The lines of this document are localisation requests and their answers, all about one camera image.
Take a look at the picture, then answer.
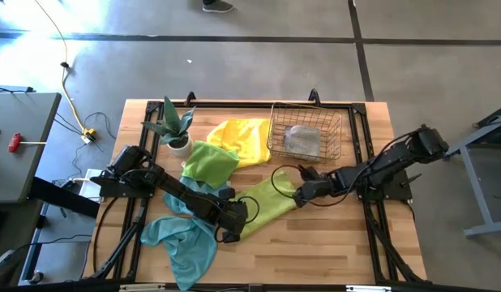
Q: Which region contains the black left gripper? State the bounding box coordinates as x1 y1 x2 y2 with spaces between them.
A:
215 186 251 244

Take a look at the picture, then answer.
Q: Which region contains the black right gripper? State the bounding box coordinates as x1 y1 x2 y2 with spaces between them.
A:
292 164 337 208

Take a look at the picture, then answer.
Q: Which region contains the lime green microfiber towel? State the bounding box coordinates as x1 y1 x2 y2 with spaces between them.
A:
233 169 299 240

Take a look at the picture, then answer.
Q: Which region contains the grey microfiber towel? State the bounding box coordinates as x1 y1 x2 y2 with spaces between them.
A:
283 124 323 158

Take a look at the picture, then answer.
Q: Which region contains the yellow microfiber towel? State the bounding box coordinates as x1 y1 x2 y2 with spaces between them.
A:
205 118 273 170

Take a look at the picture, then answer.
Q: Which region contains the green plant in white pot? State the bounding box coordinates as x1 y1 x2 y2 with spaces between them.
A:
141 95 197 158

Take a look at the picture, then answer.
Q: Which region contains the white box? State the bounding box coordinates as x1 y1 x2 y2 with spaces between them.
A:
77 169 105 204

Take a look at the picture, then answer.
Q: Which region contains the black table foot beam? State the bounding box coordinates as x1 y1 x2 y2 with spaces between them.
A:
28 176 101 219

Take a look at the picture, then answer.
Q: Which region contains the light grey metal table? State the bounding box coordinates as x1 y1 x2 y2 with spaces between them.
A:
438 102 501 238

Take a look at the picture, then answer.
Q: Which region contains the person's shoe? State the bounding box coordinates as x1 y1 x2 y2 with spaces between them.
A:
201 0 235 14

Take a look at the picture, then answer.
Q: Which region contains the dark grey work table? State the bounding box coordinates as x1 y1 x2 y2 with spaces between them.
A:
0 92 62 204

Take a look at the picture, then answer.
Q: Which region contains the black device with indicator light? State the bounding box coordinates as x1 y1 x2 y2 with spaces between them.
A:
0 249 23 289

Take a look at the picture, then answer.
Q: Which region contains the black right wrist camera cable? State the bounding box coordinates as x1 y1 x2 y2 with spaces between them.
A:
270 164 359 208

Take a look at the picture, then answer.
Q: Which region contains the copper wire basket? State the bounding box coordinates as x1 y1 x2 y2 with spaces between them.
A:
265 102 343 164

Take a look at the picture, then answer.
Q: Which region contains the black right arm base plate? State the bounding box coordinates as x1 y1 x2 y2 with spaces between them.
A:
354 168 422 203

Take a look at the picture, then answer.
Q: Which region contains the black aluminium table frame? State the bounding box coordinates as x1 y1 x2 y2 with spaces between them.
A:
83 88 429 285

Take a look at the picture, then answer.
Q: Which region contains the silver metal bracket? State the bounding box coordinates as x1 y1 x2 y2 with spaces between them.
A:
119 283 166 292
345 285 392 292

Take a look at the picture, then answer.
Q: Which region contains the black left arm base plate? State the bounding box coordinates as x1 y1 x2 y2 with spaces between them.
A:
90 168 154 199

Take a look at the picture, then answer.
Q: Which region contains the red-handled screwdriver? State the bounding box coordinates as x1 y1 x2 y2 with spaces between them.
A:
7 132 48 154

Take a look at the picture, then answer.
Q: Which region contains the yellow extension cable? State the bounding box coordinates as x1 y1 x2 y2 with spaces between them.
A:
33 0 98 145

